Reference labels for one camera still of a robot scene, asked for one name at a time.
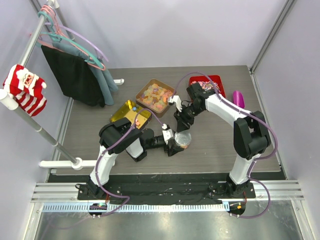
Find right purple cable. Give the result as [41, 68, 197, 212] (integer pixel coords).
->
[171, 71, 279, 220]

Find santa red striped sock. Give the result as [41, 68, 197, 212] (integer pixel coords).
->
[3, 64, 47, 117]

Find star candy tin box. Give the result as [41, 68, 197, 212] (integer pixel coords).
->
[110, 100, 153, 130]

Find grey-blue cloth on hanger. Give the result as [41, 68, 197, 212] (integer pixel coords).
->
[53, 42, 118, 106]

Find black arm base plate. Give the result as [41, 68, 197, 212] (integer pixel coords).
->
[75, 173, 256, 206]

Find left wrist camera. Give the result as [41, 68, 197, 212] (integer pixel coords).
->
[162, 123, 175, 142]

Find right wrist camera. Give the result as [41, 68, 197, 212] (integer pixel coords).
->
[168, 95, 183, 112]

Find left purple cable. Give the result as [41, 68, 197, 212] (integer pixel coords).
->
[94, 107, 168, 217]

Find purple hanger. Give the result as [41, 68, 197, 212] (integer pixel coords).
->
[58, 24, 109, 62]

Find purple cable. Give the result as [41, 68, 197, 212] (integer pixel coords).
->
[94, 107, 168, 217]
[171, 71, 279, 220]

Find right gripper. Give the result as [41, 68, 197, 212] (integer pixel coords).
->
[174, 102, 204, 133]

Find metal clothes rack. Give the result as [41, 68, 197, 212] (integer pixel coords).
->
[0, 0, 125, 171]

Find brown gummy candy tin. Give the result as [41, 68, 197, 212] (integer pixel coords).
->
[135, 78, 174, 118]

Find red candy box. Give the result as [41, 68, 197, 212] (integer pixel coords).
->
[189, 75, 226, 98]

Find clear plastic cup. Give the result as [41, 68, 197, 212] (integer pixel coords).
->
[175, 143, 189, 152]

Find white round lid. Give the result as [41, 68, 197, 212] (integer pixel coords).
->
[174, 130, 192, 148]

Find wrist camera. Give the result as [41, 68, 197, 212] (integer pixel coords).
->
[162, 123, 175, 142]
[168, 95, 183, 112]

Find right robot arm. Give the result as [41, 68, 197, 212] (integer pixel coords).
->
[168, 82, 271, 198]

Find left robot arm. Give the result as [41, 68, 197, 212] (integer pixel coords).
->
[86, 117, 185, 200]

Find teal hanger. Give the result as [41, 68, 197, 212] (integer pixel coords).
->
[34, 9, 106, 71]

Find purple plastic scoop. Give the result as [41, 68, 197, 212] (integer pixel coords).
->
[232, 90, 246, 109]

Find white cable duct strip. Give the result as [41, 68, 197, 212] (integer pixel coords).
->
[42, 202, 230, 213]

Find black cloth on hanger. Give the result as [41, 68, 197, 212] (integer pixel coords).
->
[41, 45, 106, 108]

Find pink hanger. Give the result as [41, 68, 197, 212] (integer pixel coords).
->
[28, 4, 106, 71]

